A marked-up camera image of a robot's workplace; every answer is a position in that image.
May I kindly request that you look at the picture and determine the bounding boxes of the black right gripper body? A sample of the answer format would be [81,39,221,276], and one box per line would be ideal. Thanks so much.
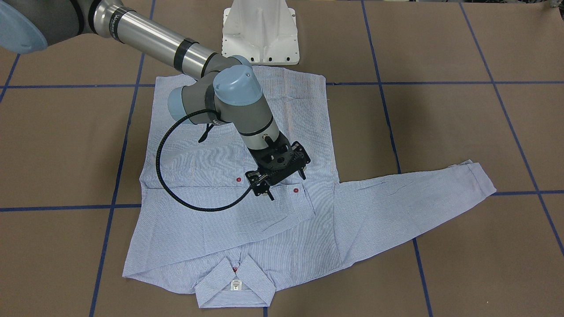
[245,140,311,195]

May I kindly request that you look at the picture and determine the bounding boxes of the blue striped button-up shirt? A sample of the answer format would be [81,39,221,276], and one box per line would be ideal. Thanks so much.
[122,66,496,308]

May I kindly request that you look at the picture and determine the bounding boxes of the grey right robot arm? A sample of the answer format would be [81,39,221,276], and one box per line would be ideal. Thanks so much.
[1,0,311,201]

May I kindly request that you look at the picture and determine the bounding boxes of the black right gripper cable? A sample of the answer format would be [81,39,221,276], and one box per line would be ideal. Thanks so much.
[156,109,254,212]

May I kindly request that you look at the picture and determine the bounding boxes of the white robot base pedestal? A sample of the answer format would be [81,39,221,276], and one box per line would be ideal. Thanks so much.
[221,0,301,66]

